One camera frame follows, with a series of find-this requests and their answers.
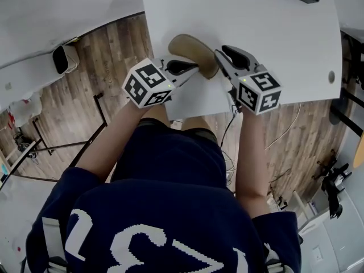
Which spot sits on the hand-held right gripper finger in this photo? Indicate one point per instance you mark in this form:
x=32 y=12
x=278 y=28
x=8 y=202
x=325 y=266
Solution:
x=236 y=57
x=227 y=68

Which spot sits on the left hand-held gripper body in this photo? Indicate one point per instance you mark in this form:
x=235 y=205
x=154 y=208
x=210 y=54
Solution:
x=148 y=84

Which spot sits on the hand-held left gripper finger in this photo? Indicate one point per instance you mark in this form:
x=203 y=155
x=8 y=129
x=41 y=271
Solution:
x=179 y=67
x=185 y=77

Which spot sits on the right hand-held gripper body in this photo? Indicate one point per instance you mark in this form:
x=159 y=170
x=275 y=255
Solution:
x=258 y=92

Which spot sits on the person's left forearm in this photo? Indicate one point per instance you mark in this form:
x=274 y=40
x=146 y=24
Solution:
x=113 y=141

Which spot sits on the person's right forearm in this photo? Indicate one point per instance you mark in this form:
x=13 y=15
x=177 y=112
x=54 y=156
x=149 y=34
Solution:
x=250 y=158

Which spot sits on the person's left leg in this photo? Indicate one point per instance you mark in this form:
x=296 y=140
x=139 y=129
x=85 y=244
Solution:
x=159 y=116

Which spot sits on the person's leg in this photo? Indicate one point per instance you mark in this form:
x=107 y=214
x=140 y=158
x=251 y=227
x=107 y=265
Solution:
x=196 y=124
x=159 y=116

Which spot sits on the person's right leg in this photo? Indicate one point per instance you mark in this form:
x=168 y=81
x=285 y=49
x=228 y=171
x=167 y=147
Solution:
x=196 y=124

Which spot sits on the black metal stand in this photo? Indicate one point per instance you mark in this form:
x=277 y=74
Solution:
x=100 y=111

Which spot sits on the person's olive shorts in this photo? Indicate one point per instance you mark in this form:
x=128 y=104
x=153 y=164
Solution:
x=209 y=136

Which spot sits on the white waste bin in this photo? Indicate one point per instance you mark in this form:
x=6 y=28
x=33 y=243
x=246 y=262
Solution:
x=71 y=58

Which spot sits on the person's navy printed shirt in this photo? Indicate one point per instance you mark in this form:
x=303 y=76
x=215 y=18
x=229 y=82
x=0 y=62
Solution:
x=170 y=181

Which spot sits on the round yellow table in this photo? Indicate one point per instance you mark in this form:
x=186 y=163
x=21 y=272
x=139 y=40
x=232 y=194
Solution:
x=359 y=152

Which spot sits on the white plastic bag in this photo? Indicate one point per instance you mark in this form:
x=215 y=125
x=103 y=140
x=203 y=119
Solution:
x=28 y=107

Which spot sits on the white cabinet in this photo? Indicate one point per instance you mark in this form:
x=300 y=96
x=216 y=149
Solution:
x=341 y=237

